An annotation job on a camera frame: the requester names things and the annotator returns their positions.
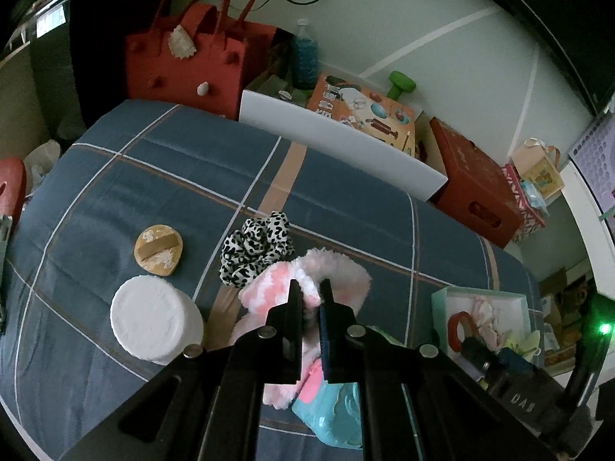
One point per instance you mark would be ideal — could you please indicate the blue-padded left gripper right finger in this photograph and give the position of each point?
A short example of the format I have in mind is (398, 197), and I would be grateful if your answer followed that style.
(416, 403)

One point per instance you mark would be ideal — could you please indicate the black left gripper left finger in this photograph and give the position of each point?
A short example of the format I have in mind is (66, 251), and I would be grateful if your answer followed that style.
(204, 405)

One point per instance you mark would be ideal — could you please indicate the pink fluffy headband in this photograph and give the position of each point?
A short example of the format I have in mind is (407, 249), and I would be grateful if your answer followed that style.
(350, 284)

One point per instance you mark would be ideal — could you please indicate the leopard print scrunchie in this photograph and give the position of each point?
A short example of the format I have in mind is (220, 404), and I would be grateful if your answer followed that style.
(259, 243)

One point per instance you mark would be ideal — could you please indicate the teal plastic case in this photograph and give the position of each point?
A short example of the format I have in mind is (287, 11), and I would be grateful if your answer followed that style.
(331, 411)

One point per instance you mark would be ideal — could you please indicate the white round cushion puff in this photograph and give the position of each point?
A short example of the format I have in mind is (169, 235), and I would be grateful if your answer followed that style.
(154, 321)

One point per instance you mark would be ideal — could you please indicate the white open storage box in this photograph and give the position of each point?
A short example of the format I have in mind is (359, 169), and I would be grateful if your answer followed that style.
(502, 319)

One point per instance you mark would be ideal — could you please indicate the tan round powder puff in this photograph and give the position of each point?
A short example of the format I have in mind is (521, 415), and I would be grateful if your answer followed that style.
(158, 250)

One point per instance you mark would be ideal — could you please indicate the white shelf unit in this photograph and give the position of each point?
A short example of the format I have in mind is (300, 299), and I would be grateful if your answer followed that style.
(595, 234)

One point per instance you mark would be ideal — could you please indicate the blue plaid bed cover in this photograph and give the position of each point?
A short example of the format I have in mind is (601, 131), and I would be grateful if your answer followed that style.
(148, 163)

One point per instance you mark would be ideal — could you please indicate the red patterned gift bag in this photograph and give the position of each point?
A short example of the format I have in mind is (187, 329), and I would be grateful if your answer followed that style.
(532, 219)

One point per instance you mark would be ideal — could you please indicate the red cardboard box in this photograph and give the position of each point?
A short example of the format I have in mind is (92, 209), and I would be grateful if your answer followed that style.
(476, 193)

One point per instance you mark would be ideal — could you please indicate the beige gift bag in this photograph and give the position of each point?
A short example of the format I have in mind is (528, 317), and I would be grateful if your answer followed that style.
(538, 163)

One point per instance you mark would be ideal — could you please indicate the lavender perforated basket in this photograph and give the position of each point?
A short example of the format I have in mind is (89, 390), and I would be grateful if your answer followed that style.
(594, 156)

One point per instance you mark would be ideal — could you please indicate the pink perforated stool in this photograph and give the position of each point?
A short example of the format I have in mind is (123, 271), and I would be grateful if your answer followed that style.
(13, 188)

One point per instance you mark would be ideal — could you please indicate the orange toy box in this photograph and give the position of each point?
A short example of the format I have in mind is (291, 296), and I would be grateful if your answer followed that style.
(367, 111)

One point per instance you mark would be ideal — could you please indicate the green dumbbell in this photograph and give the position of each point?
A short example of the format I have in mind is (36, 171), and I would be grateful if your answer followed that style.
(400, 84)

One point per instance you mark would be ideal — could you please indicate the red felt handbag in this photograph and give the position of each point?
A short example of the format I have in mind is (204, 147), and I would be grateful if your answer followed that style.
(205, 56)

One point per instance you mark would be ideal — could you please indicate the blue water bottle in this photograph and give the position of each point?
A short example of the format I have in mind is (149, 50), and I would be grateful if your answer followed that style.
(306, 57)

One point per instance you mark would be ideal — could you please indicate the red ring toy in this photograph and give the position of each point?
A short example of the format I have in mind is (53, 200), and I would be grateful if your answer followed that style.
(460, 326)

